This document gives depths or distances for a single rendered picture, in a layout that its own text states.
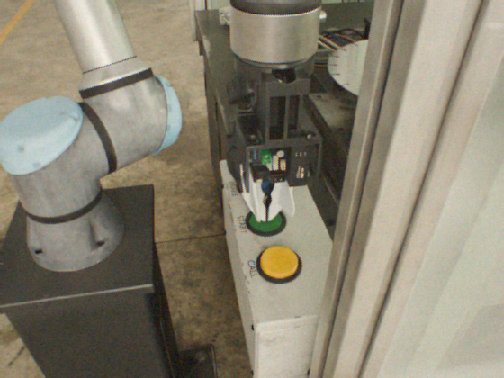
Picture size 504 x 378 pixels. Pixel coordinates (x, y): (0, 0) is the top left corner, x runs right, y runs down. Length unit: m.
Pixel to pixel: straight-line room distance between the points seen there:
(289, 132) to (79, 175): 0.34
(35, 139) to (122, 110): 0.13
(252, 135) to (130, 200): 0.46
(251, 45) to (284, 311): 0.25
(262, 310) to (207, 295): 1.14
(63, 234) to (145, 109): 0.22
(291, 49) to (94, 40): 0.37
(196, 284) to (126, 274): 0.94
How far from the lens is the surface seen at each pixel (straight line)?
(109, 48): 0.66
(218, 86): 1.18
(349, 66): 0.80
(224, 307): 1.54
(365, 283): 0.28
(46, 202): 0.65
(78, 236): 0.68
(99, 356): 0.85
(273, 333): 0.45
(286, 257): 0.47
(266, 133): 0.36
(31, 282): 0.73
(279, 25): 0.34
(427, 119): 0.21
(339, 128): 0.80
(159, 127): 0.67
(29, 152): 0.60
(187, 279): 1.62
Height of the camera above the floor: 1.25
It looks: 39 degrees down
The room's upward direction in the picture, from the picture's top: straight up
